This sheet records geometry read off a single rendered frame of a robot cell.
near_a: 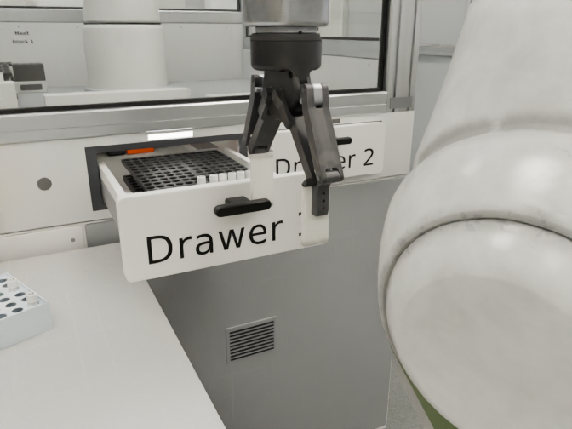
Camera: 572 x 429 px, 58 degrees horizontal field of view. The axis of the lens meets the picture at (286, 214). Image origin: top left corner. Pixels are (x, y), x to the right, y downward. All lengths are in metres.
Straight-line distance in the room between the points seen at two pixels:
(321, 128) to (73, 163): 0.53
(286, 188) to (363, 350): 0.74
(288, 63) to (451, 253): 0.37
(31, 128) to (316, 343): 0.77
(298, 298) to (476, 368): 0.98
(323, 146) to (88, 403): 0.35
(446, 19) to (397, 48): 1.50
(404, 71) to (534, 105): 0.97
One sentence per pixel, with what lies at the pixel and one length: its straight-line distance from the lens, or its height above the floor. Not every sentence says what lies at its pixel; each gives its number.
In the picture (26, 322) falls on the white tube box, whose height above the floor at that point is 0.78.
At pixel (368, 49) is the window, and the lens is 1.13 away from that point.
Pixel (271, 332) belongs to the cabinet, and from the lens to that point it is 1.18.
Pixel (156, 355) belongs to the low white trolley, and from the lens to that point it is 0.63.
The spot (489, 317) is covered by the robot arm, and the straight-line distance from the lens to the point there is 0.19.
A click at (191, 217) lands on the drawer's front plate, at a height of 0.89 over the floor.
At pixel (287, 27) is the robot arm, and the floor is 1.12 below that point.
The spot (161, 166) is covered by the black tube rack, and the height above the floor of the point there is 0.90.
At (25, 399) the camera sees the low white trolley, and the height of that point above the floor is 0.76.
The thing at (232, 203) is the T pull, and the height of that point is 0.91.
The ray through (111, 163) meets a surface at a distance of 0.98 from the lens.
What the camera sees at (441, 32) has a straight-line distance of 2.67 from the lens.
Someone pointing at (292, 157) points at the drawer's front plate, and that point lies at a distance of 1.03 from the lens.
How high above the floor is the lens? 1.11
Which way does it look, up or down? 20 degrees down
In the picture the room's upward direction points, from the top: straight up
